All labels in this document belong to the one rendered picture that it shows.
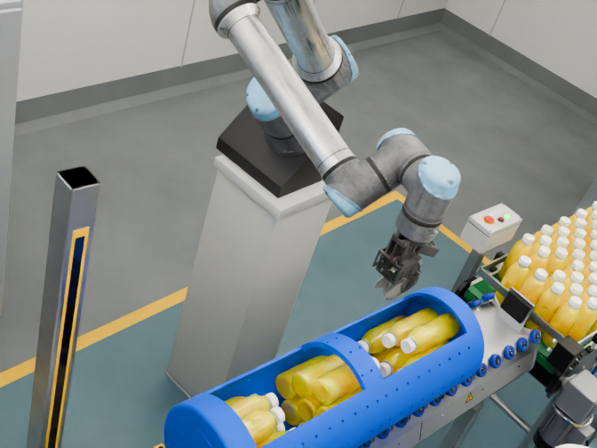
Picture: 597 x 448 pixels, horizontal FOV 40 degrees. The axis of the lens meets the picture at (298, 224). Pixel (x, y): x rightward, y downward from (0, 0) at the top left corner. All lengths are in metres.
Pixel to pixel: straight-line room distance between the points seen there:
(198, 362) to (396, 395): 1.34
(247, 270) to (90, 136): 2.09
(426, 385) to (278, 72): 0.88
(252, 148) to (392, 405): 1.05
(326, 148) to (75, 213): 0.57
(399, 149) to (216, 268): 1.33
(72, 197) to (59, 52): 3.15
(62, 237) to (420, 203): 0.71
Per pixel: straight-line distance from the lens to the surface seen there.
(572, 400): 2.93
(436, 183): 1.68
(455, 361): 2.24
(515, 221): 3.03
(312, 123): 1.82
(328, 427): 1.92
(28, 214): 4.13
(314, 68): 2.41
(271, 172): 2.66
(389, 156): 1.78
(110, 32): 4.79
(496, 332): 2.80
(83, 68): 4.80
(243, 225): 2.77
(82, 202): 1.55
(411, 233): 1.75
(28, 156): 4.51
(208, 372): 3.25
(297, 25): 2.18
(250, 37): 1.92
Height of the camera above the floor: 2.62
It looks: 36 degrees down
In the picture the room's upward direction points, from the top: 19 degrees clockwise
